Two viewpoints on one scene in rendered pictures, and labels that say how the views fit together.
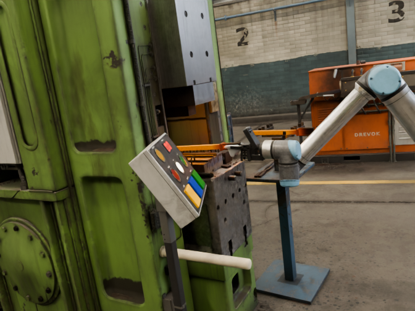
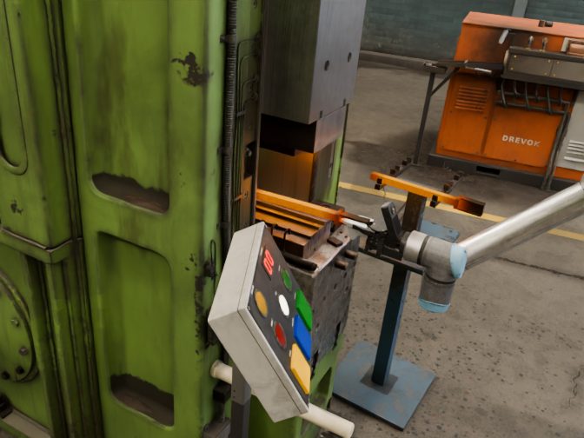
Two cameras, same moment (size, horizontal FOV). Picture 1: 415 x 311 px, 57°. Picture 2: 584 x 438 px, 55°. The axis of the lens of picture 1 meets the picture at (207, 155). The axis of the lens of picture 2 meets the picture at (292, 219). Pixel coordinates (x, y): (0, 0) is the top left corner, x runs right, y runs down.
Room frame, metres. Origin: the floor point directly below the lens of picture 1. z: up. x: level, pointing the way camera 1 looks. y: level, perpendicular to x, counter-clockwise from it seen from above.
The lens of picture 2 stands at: (0.38, 0.19, 1.81)
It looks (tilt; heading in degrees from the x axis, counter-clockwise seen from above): 27 degrees down; 355
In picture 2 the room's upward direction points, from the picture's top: 5 degrees clockwise
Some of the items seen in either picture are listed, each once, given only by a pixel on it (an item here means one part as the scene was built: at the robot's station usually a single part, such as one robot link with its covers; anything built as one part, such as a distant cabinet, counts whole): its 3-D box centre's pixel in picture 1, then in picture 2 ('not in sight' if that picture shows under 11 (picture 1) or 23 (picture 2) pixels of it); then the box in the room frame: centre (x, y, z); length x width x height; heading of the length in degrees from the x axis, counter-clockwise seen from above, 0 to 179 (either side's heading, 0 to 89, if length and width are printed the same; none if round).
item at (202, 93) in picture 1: (169, 96); (267, 113); (2.00, 0.15, 1.32); 0.42 x 0.20 x 0.10; 59
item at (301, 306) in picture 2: (197, 179); (302, 310); (1.45, 0.05, 1.01); 0.07 x 0.05 x 0.07; 174
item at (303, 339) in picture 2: (194, 187); (301, 337); (1.35, 0.06, 1.01); 0.07 x 0.05 x 0.07; 174
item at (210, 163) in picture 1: (179, 163); (260, 219); (2.00, 0.15, 0.96); 0.42 x 0.20 x 0.09; 59
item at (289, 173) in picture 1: (289, 173); (436, 288); (1.72, -0.37, 0.90); 0.12 x 0.09 x 0.12; 162
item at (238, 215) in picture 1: (190, 205); (262, 278); (2.05, 0.14, 0.69); 0.56 x 0.38 x 0.45; 59
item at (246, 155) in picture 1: (252, 150); (387, 240); (1.80, -0.22, 1.02); 0.12 x 0.08 x 0.09; 58
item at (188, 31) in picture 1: (167, 47); (279, 24); (2.03, 0.13, 1.56); 0.42 x 0.39 x 0.40; 59
